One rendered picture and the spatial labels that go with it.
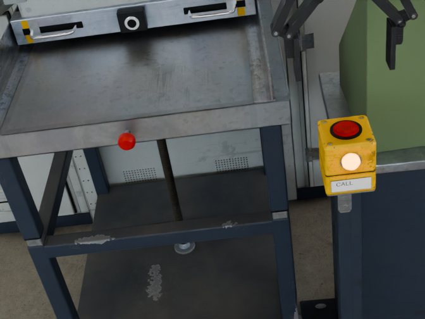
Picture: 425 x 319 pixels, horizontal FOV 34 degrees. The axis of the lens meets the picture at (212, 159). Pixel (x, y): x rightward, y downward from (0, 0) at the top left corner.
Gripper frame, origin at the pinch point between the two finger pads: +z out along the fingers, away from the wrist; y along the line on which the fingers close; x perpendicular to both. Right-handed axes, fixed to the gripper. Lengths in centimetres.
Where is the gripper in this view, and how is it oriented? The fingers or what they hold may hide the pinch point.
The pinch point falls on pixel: (343, 64)
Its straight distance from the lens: 103.6
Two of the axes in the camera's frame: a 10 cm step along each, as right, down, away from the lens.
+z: 1.3, 7.9, 6.0
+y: -9.9, 1.1, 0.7
